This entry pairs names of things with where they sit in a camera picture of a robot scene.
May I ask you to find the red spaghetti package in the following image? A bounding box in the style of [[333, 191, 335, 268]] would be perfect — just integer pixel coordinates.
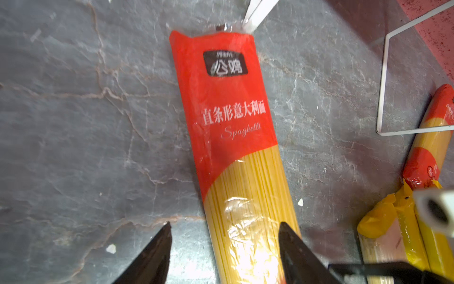
[[403, 84, 454, 190], [169, 31, 299, 284]]

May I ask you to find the yellow pasta package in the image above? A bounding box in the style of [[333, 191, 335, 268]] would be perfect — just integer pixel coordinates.
[[416, 180, 454, 281], [357, 194, 430, 271]]

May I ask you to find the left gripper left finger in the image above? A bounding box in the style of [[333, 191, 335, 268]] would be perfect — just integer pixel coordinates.
[[113, 222, 172, 284]]

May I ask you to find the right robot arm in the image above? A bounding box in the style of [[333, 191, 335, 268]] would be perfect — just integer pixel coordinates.
[[413, 188, 454, 238]]

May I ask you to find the white two-tier shelf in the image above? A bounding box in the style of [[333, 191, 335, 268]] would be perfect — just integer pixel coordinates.
[[242, 0, 454, 137]]

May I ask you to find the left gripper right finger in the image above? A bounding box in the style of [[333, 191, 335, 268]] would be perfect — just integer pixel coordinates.
[[279, 222, 340, 284]]

